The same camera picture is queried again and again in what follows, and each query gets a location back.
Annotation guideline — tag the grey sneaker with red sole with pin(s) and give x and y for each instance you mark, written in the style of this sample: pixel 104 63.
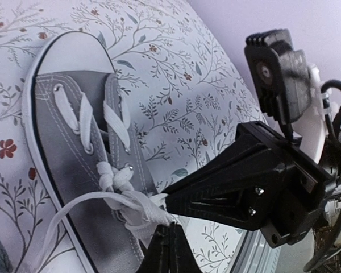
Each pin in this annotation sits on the grey sneaker with red sole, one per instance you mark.
pixel 79 134

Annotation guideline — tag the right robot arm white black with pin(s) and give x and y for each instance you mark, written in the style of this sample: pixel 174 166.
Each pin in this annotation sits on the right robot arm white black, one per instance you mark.
pixel 261 182

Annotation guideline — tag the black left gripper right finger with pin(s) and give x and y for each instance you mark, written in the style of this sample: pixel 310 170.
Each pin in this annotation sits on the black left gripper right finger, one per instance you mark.
pixel 183 260

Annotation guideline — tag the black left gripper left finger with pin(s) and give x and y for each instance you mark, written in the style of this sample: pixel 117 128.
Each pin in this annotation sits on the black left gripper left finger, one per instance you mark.
pixel 156 259

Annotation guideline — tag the aluminium front rail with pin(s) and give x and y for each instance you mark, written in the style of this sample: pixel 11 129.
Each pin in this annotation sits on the aluminium front rail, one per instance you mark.
pixel 253 254

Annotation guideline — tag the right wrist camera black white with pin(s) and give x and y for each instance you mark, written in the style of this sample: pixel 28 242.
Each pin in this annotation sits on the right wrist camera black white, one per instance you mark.
pixel 289 91

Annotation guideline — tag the floral patterned table mat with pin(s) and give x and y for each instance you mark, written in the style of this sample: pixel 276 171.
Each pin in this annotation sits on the floral patterned table mat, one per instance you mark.
pixel 184 94

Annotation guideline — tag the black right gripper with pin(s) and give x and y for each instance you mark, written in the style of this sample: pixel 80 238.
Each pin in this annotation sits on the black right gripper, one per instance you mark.
pixel 262 181

